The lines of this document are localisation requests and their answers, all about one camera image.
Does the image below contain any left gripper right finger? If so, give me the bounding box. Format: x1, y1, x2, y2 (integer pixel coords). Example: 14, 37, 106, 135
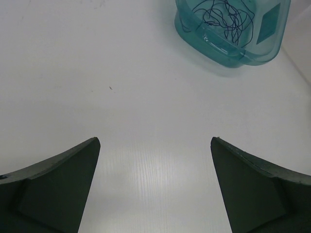
210, 137, 311, 233

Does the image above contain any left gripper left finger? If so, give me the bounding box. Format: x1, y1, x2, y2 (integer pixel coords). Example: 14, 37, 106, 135
0, 137, 100, 233

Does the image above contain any red purple wire ball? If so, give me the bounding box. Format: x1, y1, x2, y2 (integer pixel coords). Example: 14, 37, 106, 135
192, 0, 256, 48

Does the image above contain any teal transparent plastic tray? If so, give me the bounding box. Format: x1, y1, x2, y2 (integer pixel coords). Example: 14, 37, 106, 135
174, 0, 291, 68

